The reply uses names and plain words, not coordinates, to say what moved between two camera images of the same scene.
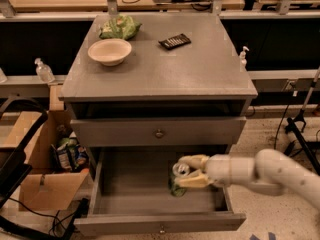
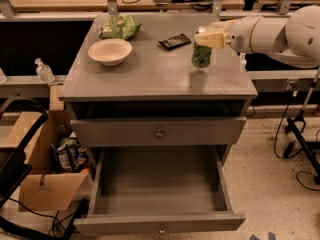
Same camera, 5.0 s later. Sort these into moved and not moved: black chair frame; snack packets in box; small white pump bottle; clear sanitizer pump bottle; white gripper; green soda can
Moved: green soda can; white gripper
Not moved: snack packets in box; black chair frame; small white pump bottle; clear sanitizer pump bottle
